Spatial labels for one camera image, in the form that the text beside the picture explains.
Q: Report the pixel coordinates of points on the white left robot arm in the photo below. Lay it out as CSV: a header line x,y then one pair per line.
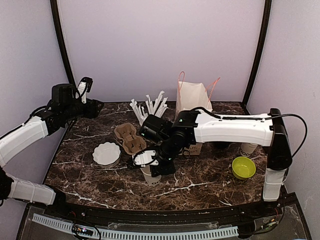
x,y
68,103

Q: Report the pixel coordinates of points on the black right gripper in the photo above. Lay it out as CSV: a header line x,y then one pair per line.
x,y
169,169

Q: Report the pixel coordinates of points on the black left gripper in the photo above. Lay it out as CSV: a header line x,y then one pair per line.
x,y
92,111

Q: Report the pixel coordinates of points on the white paper cup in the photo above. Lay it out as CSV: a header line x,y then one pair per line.
x,y
148,176

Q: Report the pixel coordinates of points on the green bowl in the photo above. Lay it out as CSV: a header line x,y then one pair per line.
x,y
243,168

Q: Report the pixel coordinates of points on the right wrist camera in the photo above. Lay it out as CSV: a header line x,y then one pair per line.
x,y
142,159

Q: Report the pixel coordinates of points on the bundle of wrapped straws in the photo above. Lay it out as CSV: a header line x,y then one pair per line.
x,y
156,107

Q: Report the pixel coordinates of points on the cardboard cup carrier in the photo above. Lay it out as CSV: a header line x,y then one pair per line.
x,y
132,143

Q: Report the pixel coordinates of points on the stack of white paper cups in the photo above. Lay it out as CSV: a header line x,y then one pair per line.
x,y
246,149

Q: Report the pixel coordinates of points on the right black frame post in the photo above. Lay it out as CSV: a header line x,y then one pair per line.
x,y
259,51

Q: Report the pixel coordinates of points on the black frame post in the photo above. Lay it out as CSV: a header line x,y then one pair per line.
x,y
61,41
259,51

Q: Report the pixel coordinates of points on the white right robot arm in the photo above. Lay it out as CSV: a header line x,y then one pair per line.
x,y
198,125

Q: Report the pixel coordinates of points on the white fluted dish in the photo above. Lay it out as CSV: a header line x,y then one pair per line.
x,y
107,154

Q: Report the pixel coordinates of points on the white cable duct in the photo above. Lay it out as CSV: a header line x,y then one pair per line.
x,y
133,232

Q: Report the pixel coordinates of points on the left black frame post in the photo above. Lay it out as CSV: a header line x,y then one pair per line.
x,y
61,41

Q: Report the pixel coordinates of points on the white paper bag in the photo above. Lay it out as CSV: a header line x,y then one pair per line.
x,y
191,95

